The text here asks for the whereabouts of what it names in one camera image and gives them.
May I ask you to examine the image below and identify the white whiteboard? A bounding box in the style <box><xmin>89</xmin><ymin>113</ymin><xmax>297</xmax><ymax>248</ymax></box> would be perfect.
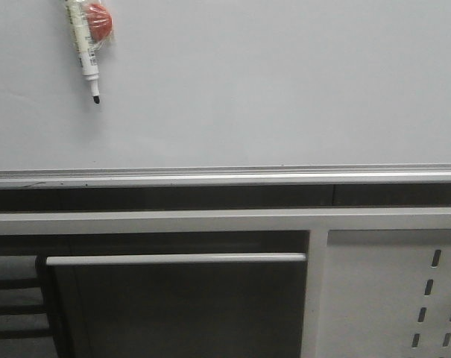
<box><xmin>0</xmin><ymin>1</ymin><xmax>451</xmax><ymax>189</ymax></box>

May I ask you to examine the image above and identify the white metal stand frame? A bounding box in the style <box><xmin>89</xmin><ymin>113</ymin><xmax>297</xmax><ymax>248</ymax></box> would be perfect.
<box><xmin>0</xmin><ymin>208</ymin><xmax>451</xmax><ymax>357</ymax></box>

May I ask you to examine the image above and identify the white perforated metal panel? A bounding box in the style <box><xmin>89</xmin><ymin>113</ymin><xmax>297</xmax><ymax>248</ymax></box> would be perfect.
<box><xmin>318</xmin><ymin>230</ymin><xmax>451</xmax><ymax>357</ymax></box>

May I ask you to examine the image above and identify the white horizontal rail bar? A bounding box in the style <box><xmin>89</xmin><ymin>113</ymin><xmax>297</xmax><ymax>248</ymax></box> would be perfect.
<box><xmin>45</xmin><ymin>253</ymin><xmax>307</xmax><ymax>266</ymax></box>

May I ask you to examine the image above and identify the red round magnet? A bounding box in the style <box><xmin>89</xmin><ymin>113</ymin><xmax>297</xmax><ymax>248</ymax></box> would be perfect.
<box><xmin>83</xmin><ymin>3</ymin><xmax>113</xmax><ymax>43</ymax></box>

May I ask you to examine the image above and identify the white whiteboard marker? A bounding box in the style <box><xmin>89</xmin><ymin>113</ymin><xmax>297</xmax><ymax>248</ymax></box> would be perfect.
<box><xmin>64</xmin><ymin>1</ymin><xmax>101</xmax><ymax>104</ymax></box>

